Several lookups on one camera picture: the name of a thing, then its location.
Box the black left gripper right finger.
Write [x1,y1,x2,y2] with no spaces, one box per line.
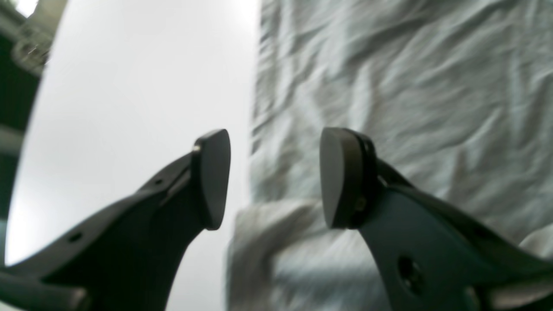
[320,127,552,311]

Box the heather grey T-shirt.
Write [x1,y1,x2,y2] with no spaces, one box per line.
[226,0,553,311]

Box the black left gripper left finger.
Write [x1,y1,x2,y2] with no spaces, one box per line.
[1,129,231,311]

